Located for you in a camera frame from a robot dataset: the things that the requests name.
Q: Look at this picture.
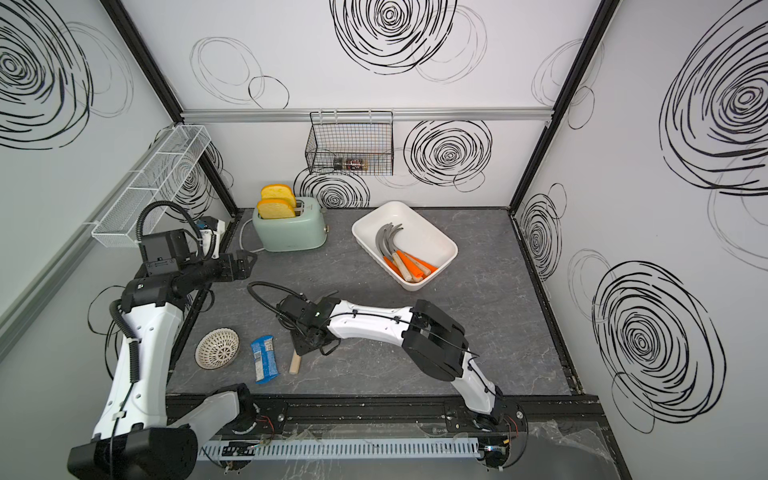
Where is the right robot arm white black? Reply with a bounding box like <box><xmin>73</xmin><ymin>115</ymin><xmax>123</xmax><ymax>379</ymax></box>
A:
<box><xmin>275</xmin><ymin>295</ymin><xmax>503</xmax><ymax>430</ymax></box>

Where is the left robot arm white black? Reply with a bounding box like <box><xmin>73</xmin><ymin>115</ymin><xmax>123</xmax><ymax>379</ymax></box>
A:
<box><xmin>67</xmin><ymin>250</ymin><xmax>257</xmax><ymax>479</ymax></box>

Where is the white rectangular storage box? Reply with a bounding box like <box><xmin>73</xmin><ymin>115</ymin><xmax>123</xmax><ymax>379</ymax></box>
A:
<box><xmin>352</xmin><ymin>201</ymin><xmax>459</xmax><ymax>292</ymax></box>

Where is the blue snack packet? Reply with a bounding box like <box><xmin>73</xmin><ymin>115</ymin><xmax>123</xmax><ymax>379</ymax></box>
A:
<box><xmin>250</xmin><ymin>335</ymin><xmax>279</xmax><ymax>384</ymax></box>

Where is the white round sink strainer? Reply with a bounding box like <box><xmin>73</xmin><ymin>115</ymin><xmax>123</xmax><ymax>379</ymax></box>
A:
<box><xmin>194</xmin><ymin>328</ymin><xmax>240</xmax><ymax>370</ymax></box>

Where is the mint green toaster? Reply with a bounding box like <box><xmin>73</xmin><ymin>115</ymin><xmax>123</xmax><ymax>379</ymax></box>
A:
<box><xmin>252</xmin><ymin>197</ymin><xmax>328</xmax><ymax>253</ymax></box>

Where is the front yellow toast slice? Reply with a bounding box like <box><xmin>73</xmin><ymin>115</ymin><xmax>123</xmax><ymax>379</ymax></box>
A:
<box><xmin>257</xmin><ymin>198</ymin><xmax>296</xmax><ymax>220</ymax></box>

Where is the yellow toast slice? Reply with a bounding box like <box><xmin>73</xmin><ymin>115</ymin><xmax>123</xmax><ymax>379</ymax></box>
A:
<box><xmin>260</xmin><ymin>184</ymin><xmax>296</xmax><ymax>205</ymax></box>
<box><xmin>257</xmin><ymin>198</ymin><xmax>296</xmax><ymax>220</ymax></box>

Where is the rear yellow toast slice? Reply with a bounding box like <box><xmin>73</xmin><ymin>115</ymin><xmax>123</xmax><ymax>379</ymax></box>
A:
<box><xmin>260</xmin><ymin>184</ymin><xmax>296</xmax><ymax>205</ymax></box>

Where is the small jar in basket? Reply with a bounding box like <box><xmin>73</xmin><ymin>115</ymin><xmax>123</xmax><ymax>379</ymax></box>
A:
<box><xmin>332</xmin><ymin>157</ymin><xmax>368</xmax><ymax>172</ymax></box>

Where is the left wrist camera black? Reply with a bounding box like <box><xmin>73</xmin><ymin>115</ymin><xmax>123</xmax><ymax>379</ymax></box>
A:
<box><xmin>139</xmin><ymin>229</ymin><xmax>191</xmax><ymax>276</ymax></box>

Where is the white toaster power cord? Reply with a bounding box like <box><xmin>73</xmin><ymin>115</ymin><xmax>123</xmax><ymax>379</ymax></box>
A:
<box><xmin>239</xmin><ymin>218</ymin><xmax>265</xmax><ymax>256</ymax></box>

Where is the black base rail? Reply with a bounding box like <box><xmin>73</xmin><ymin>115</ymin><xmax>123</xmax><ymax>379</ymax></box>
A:
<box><xmin>245</xmin><ymin>394</ymin><xmax>605</xmax><ymax>433</ymax></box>

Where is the white mesh wall shelf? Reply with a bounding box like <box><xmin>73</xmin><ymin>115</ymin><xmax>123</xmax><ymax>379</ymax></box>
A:
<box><xmin>91</xmin><ymin>125</ymin><xmax>213</xmax><ymax>248</ymax></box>

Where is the white slotted cable duct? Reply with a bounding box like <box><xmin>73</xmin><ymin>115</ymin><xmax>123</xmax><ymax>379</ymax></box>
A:
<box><xmin>198</xmin><ymin>438</ymin><xmax>481</xmax><ymax>464</ymax></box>

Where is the black wire wall basket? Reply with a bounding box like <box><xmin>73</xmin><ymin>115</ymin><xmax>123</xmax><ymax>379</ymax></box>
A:
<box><xmin>304</xmin><ymin>110</ymin><xmax>395</xmax><ymax>177</ymax></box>

